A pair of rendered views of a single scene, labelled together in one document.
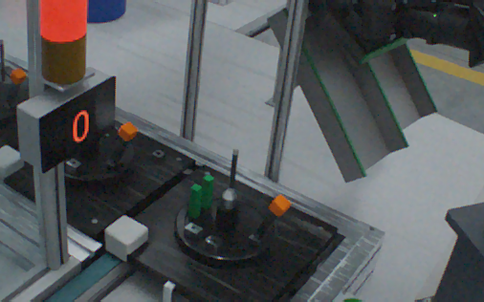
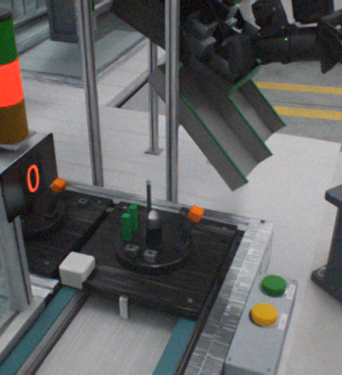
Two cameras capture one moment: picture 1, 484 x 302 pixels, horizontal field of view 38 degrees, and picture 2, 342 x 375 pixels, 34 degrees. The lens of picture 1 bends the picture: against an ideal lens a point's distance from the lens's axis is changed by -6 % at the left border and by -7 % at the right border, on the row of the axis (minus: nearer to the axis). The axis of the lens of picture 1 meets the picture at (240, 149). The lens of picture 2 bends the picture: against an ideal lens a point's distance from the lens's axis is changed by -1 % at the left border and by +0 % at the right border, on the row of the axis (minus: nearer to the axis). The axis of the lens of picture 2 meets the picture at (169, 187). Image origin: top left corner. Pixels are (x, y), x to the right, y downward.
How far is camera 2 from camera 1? 12 cm
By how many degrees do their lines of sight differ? 8
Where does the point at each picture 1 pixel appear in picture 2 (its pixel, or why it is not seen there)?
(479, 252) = not seen: outside the picture
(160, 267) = (112, 285)
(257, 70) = (131, 130)
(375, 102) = (239, 127)
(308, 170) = (193, 193)
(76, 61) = (20, 122)
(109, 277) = (70, 305)
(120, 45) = not seen: hidden behind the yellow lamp
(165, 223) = (104, 250)
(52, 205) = (14, 254)
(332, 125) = (213, 149)
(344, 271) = (254, 257)
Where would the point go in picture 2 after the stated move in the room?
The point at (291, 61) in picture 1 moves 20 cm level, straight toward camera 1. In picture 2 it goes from (173, 105) to (186, 157)
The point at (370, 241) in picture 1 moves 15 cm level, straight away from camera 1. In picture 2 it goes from (265, 230) to (262, 187)
